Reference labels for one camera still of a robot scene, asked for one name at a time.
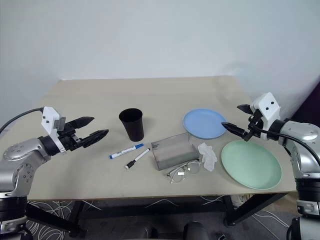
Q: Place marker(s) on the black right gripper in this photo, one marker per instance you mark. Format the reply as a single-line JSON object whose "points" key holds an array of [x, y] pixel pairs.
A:
{"points": [[253, 125]]}

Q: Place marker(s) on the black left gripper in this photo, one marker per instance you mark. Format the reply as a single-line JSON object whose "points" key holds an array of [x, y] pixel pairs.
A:
{"points": [[72, 140]]}

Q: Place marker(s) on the white tissue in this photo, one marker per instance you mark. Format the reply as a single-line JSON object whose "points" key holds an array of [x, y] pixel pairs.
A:
{"points": [[207, 156]]}

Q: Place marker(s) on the black-capped white marker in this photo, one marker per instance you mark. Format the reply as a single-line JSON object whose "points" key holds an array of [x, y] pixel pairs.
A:
{"points": [[138, 157]]}

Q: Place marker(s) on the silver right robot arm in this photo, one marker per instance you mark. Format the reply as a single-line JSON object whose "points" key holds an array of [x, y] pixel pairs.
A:
{"points": [[300, 132]]}

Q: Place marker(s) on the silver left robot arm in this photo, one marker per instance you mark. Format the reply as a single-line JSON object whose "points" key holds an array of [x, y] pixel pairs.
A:
{"points": [[17, 152]]}

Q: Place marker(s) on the blue plate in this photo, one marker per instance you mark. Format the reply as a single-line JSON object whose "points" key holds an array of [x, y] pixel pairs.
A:
{"points": [[200, 122]]}

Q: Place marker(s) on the blue-capped white marker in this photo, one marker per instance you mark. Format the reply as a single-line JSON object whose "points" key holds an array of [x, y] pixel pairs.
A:
{"points": [[125, 151]]}

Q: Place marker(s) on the black plastic cup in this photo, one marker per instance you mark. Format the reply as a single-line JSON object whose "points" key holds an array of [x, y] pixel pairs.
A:
{"points": [[132, 130]]}

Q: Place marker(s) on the green plate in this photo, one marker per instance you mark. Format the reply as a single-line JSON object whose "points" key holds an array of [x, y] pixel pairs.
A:
{"points": [[250, 165]]}

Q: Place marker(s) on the thin-framed eyeglasses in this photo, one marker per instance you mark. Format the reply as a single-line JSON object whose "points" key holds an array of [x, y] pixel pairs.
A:
{"points": [[193, 167]]}

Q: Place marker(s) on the grey translucent plastic box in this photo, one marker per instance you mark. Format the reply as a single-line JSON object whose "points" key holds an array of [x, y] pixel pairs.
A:
{"points": [[172, 155]]}

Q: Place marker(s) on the grey carpet with white lines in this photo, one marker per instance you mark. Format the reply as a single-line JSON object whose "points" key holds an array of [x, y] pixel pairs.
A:
{"points": [[270, 220]]}

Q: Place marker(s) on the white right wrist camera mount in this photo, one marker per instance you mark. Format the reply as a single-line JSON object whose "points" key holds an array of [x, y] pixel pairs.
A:
{"points": [[267, 102]]}

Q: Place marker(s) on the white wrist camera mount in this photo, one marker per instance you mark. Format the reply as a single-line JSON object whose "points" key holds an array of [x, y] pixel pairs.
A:
{"points": [[267, 102], [50, 117]]}

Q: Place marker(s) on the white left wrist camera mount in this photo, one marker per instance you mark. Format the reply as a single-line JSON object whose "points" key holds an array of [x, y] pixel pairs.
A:
{"points": [[50, 117]]}

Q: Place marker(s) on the black metal table frame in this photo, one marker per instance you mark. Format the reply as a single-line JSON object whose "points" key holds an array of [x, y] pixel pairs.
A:
{"points": [[230, 212]]}

